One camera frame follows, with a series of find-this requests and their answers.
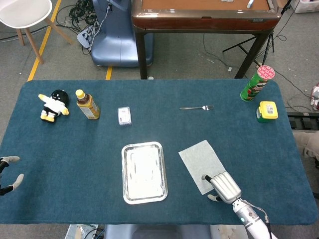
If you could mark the grey-blue robot torso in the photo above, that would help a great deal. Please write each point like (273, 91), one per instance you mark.
(149, 232)

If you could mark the white storage box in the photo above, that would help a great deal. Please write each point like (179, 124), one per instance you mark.
(306, 6)

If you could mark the red white power strip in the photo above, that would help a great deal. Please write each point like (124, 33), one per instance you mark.
(316, 97)

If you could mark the black and white plush doll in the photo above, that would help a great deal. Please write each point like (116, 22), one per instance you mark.
(56, 104)

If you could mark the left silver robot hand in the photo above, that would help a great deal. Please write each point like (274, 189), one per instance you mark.
(17, 179)

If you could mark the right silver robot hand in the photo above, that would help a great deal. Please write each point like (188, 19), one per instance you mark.
(225, 186)

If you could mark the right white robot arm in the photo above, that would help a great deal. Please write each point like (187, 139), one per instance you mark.
(249, 216)

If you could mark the metal fork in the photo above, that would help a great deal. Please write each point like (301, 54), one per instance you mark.
(207, 107)

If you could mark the stainless steel tray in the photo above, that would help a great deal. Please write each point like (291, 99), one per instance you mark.
(144, 174)

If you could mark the white chair wooden legs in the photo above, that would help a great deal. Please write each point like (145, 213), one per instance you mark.
(22, 12)

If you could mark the clear purple card box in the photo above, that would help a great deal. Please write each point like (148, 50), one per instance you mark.
(124, 115)

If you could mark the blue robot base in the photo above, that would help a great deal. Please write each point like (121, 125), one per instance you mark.
(117, 44)

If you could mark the green Pringles can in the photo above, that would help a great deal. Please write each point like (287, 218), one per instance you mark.
(254, 87)

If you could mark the clear plastic bag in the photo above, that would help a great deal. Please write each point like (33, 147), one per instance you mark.
(77, 231)

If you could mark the white paper sheet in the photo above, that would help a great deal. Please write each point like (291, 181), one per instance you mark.
(199, 159)

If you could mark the yellow-capped tea bottle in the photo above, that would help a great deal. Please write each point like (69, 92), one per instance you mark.
(88, 107)

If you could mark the beige sack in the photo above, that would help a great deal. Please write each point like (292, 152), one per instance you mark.
(306, 144)

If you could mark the grey power strip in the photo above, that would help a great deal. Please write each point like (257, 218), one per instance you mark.
(83, 37)

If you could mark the brown mahjong table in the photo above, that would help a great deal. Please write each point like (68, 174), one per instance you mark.
(199, 22)

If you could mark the blue felt table cover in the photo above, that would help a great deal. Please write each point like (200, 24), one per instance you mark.
(74, 149)

